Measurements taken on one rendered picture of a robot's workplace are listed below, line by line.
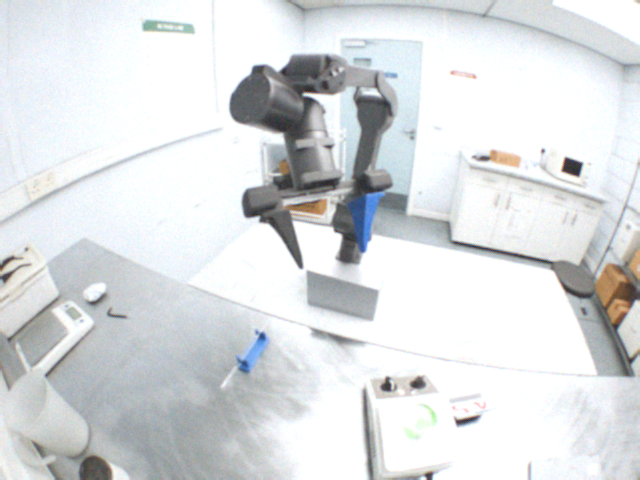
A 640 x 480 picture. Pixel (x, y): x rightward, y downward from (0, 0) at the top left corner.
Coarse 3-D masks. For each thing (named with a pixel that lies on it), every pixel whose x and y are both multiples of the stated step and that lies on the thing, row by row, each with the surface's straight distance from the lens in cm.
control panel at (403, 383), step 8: (408, 376) 56; (416, 376) 56; (424, 376) 56; (376, 384) 52; (400, 384) 53; (408, 384) 53; (432, 384) 54; (376, 392) 50; (384, 392) 50; (392, 392) 50; (408, 392) 51; (416, 392) 51; (424, 392) 51; (432, 392) 51
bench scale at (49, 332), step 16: (64, 304) 101; (48, 320) 95; (64, 320) 92; (80, 320) 88; (32, 336) 95; (48, 336) 89; (64, 336) 87; (80, 336) 86; (32, 352) 89; (48, 352) 87; (64, 352) 86; (32, 368) 87; (48, 368) 86
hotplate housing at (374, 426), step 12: (372, 396) 50; (372, 408) 48; (372, 420) 48; (372, 432) 48; (372, 444) 48; (372, 456) 49; (372, 468) 50; (384, 468) 44; (420, 468) 46; (432, 468) 46; (444, 468) 49
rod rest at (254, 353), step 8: (256, 328) 61; (264, 336) 61; (256, 344) 62; (264, 344) 61; (248, 352) 61; (256, 352) 60; (248, 360) 60; (256, 360) 60; (240, 368) 60; (248, 368) 58
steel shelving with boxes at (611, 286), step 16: (624, 208) 296; (624, 224) 292; (624, 240) 289; (624, 256) 291; (608, 272) 304; (624, 272) 313; (608, 288) 299; (624, 288) 298; (608, 304) 300; (624, 304) 294; (624, 320) 278; (624, 336) 276
